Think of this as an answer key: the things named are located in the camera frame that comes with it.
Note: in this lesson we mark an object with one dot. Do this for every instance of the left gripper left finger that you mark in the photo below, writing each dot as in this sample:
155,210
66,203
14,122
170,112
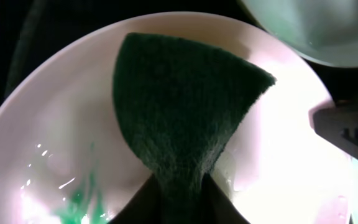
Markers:
143,207

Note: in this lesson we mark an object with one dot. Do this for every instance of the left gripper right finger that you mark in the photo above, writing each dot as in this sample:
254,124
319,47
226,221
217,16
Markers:
216,207

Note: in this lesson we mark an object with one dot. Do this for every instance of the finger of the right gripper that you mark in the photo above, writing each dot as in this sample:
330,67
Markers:
339,126

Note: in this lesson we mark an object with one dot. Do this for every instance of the white plate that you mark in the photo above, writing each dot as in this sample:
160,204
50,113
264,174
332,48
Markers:
62,156

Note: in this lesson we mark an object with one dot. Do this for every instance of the green scrubbing sponge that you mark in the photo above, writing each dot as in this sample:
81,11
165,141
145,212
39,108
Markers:
178,102

